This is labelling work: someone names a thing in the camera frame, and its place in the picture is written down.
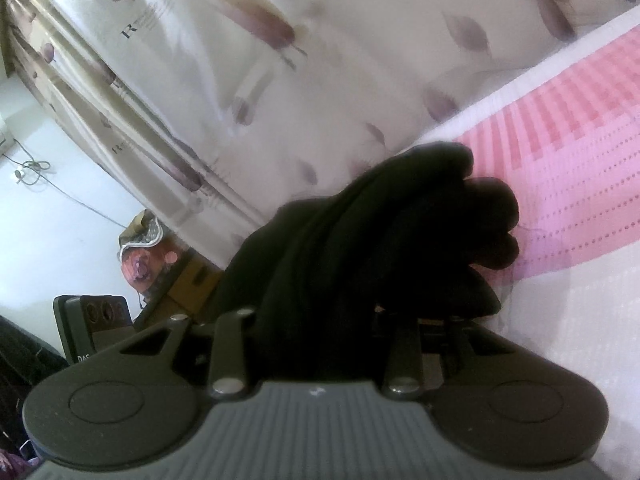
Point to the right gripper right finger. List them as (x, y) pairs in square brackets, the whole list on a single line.
[(430, 359)]

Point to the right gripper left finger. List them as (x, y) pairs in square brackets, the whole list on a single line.
[(227, 377)]

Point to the black printed small shirt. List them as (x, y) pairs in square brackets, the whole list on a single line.
[(335, 281)]

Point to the brown cardboard box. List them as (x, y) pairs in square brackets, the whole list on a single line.
[(182, 288)]

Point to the patterned hanging cloth bag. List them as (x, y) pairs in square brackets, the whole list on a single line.
[(147, 252)]

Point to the black device with lenses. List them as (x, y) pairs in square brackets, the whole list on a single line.
[(89, 324)]

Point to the pink checked bed sheet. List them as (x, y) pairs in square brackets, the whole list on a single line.
[(565, 137)]

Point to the beige leaf pattern curtain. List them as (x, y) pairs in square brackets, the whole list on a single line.
[(215, 113)]

